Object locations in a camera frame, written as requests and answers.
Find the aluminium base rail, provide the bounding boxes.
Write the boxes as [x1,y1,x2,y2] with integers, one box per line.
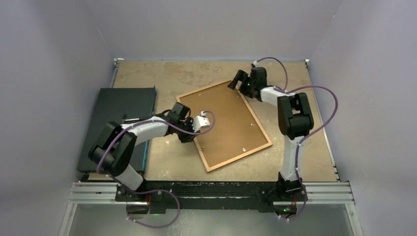
[69,181,354,207]

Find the orange wooden picture frame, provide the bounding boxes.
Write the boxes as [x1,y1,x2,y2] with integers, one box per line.
[176,80,273,173]

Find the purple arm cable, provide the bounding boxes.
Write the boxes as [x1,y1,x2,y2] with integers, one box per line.
[255,57,339,222]
[96,111,216,229]

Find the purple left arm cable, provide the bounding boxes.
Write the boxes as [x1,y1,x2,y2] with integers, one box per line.
[96,111,216,229]

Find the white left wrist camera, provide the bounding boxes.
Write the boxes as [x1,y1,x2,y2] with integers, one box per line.
[192,111,210,133]

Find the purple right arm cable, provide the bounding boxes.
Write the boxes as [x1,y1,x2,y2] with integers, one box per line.
[255,57,339,222]

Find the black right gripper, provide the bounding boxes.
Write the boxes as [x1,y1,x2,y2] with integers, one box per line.
[227,70,255,99]

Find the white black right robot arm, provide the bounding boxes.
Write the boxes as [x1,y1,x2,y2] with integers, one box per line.
[228,67,314,200]

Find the dark box with blue edge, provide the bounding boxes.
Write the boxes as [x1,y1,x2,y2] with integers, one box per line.
[76,88,157,173]

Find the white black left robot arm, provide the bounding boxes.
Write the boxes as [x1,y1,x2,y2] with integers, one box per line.
[88,102,210,201]

